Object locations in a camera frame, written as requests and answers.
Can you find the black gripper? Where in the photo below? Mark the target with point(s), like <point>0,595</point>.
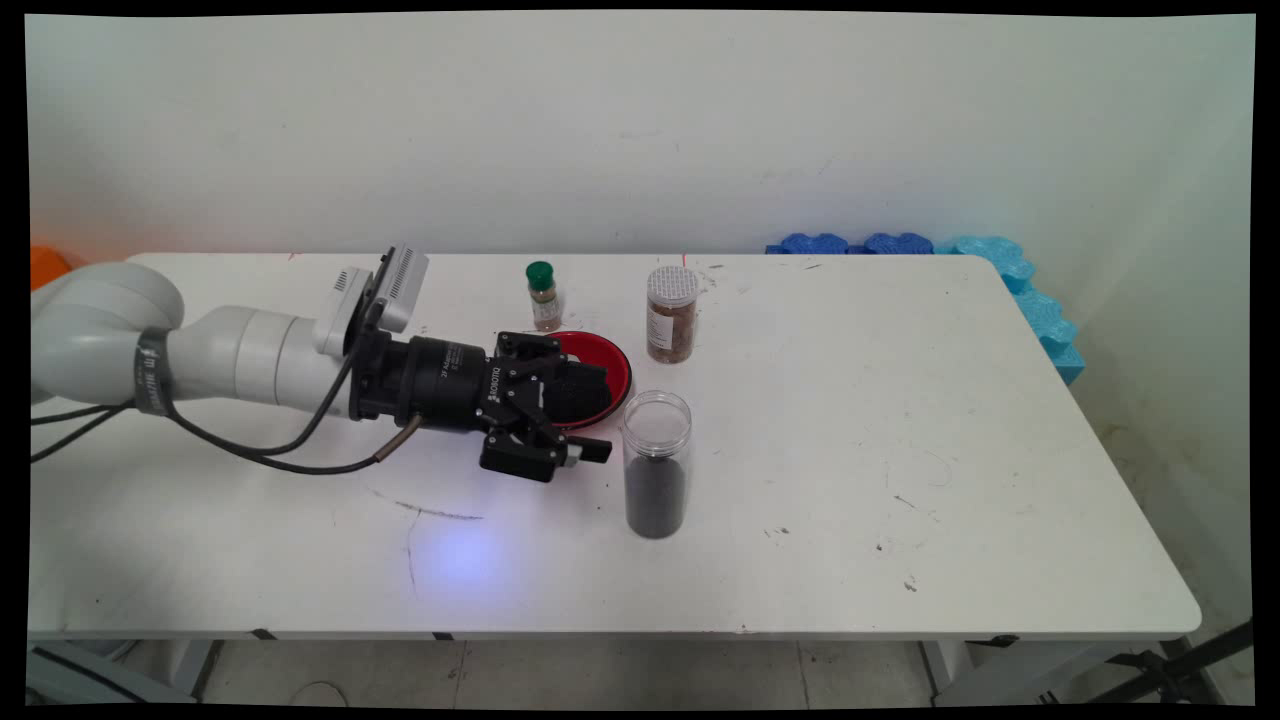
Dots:
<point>445,385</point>

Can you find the clear jar with black powder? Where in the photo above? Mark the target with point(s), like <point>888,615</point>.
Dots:
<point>656,500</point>

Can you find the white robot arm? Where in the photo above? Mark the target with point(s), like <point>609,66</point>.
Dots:
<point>240,350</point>

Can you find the red bowl with black powder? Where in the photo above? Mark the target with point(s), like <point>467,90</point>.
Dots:
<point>617,365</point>

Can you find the small green-capped spice bottle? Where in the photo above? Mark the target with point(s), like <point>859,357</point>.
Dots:
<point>545,305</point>

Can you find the white-lidded brown spice jar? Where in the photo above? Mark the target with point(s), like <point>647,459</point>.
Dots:
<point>672,320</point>

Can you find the grey table leg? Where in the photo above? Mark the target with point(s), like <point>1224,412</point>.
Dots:
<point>185,660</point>

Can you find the orange object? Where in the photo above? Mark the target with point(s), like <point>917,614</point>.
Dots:
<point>48,268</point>

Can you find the light blue foam mat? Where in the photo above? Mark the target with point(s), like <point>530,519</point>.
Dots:
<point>1040,315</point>

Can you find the black stand bar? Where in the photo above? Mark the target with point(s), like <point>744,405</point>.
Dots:
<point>1190,650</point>

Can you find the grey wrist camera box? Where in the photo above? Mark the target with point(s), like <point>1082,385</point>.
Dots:
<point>403,285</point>

